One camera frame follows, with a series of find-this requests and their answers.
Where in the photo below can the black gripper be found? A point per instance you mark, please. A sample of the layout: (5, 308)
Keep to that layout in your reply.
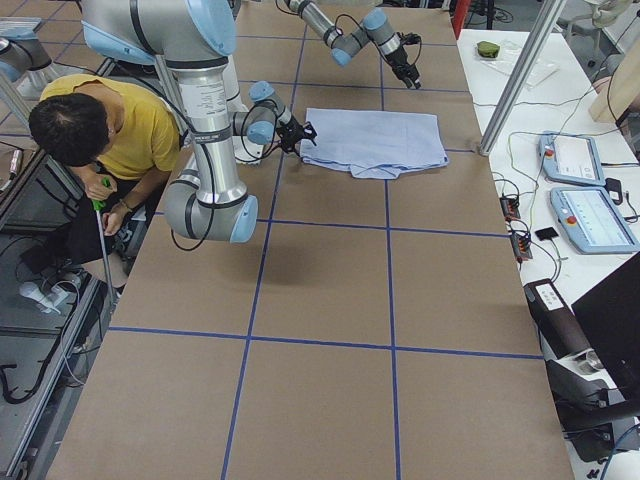
(399, 63)
(290, 131)

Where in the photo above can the light blue striped shirt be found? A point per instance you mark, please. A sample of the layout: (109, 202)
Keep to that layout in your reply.
(374, 144)

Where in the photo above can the green cloth pouch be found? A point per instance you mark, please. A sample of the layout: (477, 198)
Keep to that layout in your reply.
(487, 50)

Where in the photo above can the black electronics module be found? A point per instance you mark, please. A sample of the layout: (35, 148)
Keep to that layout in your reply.
(510, 208)

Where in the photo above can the upper teach pendant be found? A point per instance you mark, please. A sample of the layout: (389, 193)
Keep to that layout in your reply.
(570, 159)

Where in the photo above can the teach pendant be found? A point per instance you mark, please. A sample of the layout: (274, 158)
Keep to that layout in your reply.
(592, 221)
(570, 159)

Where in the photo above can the person in yellow shirt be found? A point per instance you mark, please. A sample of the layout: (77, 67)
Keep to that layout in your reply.
(99, 127)

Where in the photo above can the small black pad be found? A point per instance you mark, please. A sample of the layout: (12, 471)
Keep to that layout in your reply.
(544, 234)

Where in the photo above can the lower teach pendant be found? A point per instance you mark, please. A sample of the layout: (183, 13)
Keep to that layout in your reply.
(592, 221)

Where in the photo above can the green tool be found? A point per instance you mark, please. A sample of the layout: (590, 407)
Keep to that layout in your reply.
(100, 192)

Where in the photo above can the black label box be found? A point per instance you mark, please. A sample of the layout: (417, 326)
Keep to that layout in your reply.
(554, 318)

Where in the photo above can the black monitor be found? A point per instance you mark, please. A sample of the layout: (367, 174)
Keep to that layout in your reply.
(608, 315)

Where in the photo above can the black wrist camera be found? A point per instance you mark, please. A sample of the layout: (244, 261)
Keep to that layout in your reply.
(410, 38)

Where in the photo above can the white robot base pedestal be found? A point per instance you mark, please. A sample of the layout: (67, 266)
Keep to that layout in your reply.
(245, 151)

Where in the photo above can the aluminium frame post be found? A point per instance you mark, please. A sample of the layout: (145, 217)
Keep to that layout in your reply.
(535, 42)

